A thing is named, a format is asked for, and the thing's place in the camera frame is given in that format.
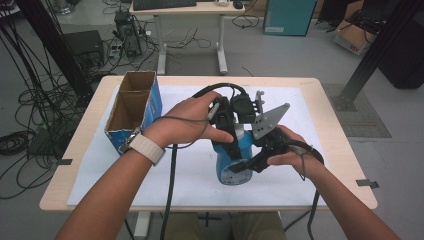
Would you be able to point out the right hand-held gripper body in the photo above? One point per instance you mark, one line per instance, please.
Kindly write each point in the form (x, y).
(270, 120)

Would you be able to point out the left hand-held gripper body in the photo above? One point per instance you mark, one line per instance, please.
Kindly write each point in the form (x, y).
(245, 108)

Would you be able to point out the blue plastic bottle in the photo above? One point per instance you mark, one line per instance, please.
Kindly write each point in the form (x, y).
(231, 175)

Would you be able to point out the blue cardboard box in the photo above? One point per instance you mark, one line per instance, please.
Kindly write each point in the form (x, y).
(133, 106)

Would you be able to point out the person's right hand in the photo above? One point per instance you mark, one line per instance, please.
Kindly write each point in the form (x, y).
(300, 156)

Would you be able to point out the person's left hand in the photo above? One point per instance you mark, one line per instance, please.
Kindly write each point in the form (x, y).
(186, 123)

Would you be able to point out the white table mat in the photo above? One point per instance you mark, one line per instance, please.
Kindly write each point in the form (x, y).
(200, 190)

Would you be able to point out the person's khaki pants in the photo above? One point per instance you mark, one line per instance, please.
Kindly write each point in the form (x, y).
(256, 228)

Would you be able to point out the white band wristwatch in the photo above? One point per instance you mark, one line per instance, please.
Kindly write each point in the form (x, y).
(146, 146)

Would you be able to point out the grey floor mat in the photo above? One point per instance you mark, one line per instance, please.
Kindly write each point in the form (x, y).
(363, 116)

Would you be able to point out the teal cabinet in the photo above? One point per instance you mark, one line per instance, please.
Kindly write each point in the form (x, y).
(288, 16)

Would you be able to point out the black computer mouse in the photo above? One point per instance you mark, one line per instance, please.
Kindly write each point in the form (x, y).
(238, 4)

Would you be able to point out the white desk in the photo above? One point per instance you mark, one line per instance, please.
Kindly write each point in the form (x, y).
(206, 9)

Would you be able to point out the brown cardboard carton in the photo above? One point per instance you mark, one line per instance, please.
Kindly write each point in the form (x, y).
(350, 38)

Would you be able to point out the black tape piece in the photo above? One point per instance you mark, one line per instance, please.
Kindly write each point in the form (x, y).
(366, 183)
(65, 162)

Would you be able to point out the black keyboard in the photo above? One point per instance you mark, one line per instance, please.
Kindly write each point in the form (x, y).
(163, 4)

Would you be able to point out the large black case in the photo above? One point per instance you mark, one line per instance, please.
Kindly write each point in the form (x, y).
(403, 56)

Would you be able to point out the black equipment box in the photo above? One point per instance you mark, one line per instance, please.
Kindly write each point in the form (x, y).
(83, 46)

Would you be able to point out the black metal stand post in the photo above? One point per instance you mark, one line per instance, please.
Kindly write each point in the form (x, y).
(376, 50)
(50, 43)

